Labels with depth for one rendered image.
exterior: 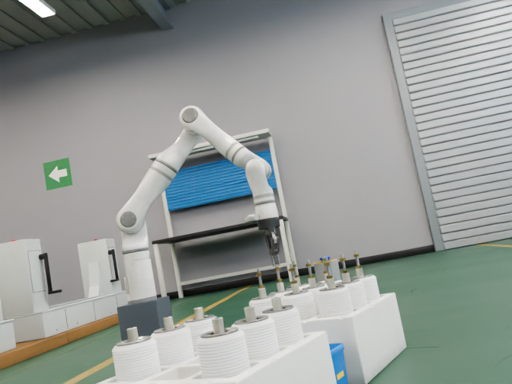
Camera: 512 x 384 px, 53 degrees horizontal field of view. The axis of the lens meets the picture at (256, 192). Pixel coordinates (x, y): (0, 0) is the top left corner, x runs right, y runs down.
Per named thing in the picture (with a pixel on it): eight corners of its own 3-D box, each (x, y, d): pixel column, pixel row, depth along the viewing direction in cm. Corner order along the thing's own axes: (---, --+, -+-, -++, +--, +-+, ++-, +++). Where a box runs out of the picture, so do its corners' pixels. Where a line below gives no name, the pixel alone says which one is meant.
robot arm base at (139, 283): (126, 305, 174) (118, 255, 176) (136, 302, 183) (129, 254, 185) (151, 300, 172) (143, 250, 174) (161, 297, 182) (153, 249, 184)
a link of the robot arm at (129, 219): (152, 158, 178) (155, 162, 188) (109, 223, 174) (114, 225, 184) (175, 171, 178) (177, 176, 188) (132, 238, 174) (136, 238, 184)
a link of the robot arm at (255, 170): (268, 201, 167) (277, 202, 175) (260, 155, 169) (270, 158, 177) (249, 206, 169) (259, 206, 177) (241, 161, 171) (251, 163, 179)
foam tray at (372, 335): (244, 388, 154) (233, 328, 156) (302, 353, 187) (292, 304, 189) (366, 385, 134) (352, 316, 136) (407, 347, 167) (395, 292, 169)
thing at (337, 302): (353, 346, 151) (340, 285, 153) (367, 350, 142) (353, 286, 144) (323, 353, 149) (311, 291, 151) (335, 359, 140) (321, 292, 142)
